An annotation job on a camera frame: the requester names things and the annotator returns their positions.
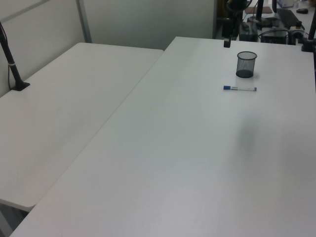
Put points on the black control box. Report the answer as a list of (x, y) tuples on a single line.
[(274, 35)]

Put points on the black camera pole with base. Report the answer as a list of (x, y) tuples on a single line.
[(11, 63)]

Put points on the black keyboard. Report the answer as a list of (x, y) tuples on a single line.
[(288, 17)]

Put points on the blue and white box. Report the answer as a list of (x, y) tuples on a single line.
[(285, 3)]

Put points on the black camera pole with clamp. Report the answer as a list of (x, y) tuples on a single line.
[(310, 32)]

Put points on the silver device with black knob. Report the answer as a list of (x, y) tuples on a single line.
[(297, 30)]

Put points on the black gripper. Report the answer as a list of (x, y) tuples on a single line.
[(227, 27)]

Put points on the black computer mouse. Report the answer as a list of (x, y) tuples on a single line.
[(302, 11)]

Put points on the black mesh pen cup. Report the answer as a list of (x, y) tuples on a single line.
[(246, 63)]

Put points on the black monitor stand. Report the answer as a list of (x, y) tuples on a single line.
[(259, 14)]

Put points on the brown desk mat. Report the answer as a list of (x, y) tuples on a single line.
[(251, 10)]

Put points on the blue and white marker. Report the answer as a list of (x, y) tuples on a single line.
[(240, 88)]

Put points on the dark green device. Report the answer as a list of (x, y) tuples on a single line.
[(248, 30)]

